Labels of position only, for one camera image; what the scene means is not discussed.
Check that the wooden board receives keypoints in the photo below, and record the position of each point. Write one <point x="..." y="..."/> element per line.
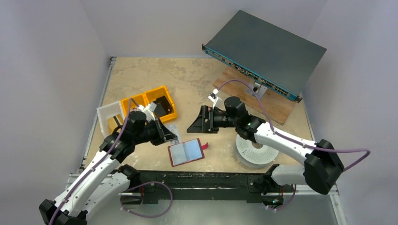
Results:
<point x="277" y="107"/>

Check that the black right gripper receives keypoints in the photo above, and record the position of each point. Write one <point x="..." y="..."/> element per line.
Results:
<point x="210" y="119"/>

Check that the gold card with black stripe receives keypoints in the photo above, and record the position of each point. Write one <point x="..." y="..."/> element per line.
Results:
<point x="114" y="122"/>

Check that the red leather card holder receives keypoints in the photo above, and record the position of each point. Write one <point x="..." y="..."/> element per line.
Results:
<point x="186" y="152"/>

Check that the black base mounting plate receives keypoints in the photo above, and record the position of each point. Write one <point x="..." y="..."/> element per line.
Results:
<point x="149" y="187"/>

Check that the white plastic bin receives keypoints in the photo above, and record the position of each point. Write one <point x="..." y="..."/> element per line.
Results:
<point x="107" y="112"/>

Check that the yellow double compartment bin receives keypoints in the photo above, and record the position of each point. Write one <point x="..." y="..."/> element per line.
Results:
<point x="146" y="98"/>

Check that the white filament spool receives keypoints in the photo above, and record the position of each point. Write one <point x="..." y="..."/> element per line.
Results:
<point x="254" y="157"/>

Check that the white VIP credit card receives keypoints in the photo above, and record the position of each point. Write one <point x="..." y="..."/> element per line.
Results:
<point x="173" y="129"/>

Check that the grey blue network switch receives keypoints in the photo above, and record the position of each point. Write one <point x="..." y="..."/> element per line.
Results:
<point x="272" y="56"/>

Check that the black square part in bin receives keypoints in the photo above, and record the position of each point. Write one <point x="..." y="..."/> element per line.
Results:
<point x="163" y="107"/>

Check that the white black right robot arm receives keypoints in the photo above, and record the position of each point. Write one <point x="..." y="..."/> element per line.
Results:
<point x="319" y="166"/>

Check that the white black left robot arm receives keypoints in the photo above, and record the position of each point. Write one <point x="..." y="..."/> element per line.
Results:
<point x="105" y="177"/>

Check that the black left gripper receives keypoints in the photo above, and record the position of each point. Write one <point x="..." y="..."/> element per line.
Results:
<point x="163" y="134"/>

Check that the grey metal bracket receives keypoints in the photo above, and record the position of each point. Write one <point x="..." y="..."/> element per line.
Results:
<point x="256" y="89"/>

